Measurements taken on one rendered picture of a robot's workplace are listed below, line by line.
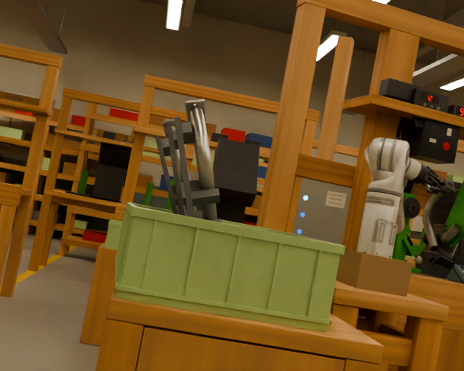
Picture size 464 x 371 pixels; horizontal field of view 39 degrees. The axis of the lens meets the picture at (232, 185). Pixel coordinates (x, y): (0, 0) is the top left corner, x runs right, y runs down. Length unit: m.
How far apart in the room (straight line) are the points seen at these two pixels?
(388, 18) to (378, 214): 1.20
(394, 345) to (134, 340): 0.79
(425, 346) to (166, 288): 0.81
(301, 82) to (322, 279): 1.43
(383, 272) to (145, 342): 0.80
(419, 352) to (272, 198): 0.99
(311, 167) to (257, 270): 1.49
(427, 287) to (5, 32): 11.41
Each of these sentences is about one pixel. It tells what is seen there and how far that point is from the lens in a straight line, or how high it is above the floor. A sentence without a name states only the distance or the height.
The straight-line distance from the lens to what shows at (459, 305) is 2.24.
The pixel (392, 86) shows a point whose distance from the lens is 2.71.
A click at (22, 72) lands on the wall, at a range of 12.74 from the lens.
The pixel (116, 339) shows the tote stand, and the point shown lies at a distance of 1.22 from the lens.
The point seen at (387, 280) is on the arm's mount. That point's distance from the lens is 1.82.
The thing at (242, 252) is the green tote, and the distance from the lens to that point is 1.24.
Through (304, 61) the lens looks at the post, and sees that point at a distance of 2.63.
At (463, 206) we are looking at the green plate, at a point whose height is 1.17.
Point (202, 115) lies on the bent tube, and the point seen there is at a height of 1.17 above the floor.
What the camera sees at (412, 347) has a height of 0.73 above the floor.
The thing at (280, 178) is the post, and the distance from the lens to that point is 2.55.
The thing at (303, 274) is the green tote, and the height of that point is 0.89.
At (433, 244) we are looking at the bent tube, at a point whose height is 1.01.
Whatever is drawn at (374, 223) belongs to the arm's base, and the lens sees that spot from 1.83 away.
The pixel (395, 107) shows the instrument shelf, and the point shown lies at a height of 1.51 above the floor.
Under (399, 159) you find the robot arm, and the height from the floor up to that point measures 1.21.
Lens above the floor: 0.98
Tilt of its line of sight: 3 degrees up
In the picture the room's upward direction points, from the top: 11 degrees clockwise
